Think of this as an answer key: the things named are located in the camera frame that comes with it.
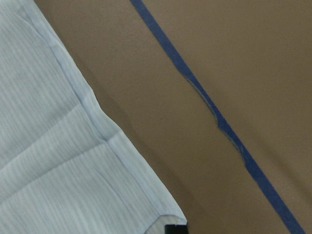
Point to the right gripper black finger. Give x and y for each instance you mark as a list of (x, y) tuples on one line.
[(175, 229)]

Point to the light blue button-up shirt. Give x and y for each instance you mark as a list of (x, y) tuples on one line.
[(65, 166)]

